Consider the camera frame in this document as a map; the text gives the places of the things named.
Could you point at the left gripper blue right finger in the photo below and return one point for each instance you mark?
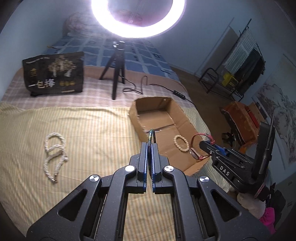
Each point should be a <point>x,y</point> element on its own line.
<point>201,209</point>

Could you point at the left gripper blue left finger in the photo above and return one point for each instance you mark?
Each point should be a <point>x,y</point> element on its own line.
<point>96,209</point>

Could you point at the red leather watch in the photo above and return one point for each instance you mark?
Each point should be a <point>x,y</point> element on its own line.
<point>195,150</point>

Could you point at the orange cloth covered table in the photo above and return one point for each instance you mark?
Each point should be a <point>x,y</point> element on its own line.
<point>242,123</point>

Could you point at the wooden box on table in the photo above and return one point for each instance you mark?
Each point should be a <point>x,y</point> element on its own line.
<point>255,114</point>

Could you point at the cardboard box tray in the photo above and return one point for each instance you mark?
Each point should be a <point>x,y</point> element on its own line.
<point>168,119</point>

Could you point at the yellow striped bed sheet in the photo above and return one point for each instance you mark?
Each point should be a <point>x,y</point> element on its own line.
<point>47,152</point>

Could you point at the yellow crate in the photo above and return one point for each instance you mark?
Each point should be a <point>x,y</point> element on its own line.
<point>229,81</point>

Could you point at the black clothes rack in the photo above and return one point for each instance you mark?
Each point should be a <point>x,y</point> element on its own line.
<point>211,78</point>

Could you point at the dark hanging clothes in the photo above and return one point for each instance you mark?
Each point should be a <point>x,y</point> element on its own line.
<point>249,72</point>

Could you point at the pink checked blanket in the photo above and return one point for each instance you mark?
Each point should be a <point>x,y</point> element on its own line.
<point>97,93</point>

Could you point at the striped hanging towel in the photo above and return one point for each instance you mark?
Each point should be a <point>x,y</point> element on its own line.
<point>242,49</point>

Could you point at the black tripod stand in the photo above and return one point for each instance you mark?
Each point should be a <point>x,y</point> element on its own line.
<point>118,57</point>

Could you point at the landscape wall painting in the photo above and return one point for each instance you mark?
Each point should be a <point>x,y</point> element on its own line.
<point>277,98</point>

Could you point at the white ring light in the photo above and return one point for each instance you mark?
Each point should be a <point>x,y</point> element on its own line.
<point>138,19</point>

